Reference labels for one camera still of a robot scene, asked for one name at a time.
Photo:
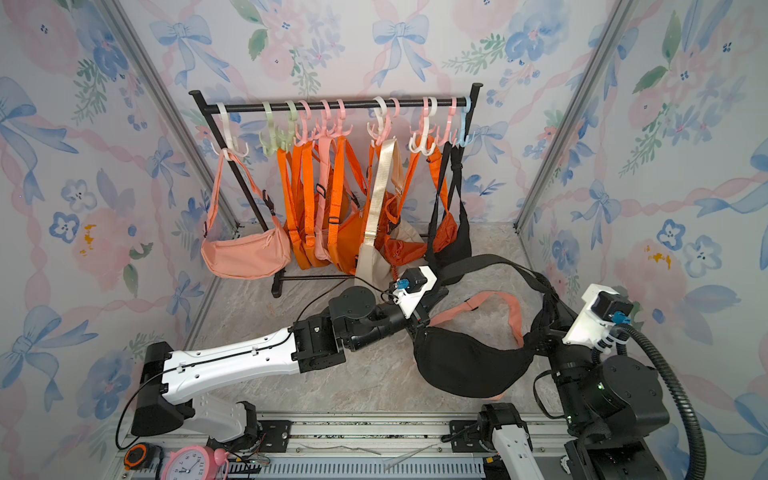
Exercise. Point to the black crossbody bag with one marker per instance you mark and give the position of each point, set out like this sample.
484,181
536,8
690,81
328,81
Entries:
448,237
461,365

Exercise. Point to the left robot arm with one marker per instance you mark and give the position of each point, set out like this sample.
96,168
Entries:
175,385

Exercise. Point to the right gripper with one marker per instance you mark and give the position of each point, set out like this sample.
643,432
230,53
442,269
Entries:
550,331

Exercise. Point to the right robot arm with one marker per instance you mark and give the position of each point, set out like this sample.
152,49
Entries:
610,378

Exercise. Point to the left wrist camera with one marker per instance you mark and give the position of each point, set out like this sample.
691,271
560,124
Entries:
410,288

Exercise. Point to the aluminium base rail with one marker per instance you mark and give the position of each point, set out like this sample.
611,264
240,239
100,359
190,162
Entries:
401,446

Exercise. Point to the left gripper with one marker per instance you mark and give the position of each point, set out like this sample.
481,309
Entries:
419,316

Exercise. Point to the pink alarm clock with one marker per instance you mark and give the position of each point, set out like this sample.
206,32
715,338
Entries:
196,463

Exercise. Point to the orange black tape measure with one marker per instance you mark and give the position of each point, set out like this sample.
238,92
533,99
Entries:
140,456

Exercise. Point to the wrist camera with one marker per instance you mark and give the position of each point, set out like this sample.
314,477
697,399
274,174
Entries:
410,288
604,309

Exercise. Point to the black clothes rack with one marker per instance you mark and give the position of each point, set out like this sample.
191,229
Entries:
208,110

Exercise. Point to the black crossbody bag front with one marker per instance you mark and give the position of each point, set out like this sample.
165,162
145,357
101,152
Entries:
461,365

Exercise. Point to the beige crossbody bag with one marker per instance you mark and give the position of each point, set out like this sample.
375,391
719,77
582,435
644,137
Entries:
371,265

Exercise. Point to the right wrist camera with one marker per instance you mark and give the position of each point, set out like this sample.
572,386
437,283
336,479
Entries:
604,309

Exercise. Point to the white hook far left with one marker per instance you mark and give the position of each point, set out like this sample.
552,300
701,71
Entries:
231,144

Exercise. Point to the orange bags left cluster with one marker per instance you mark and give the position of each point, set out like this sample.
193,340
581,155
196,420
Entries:
324,188

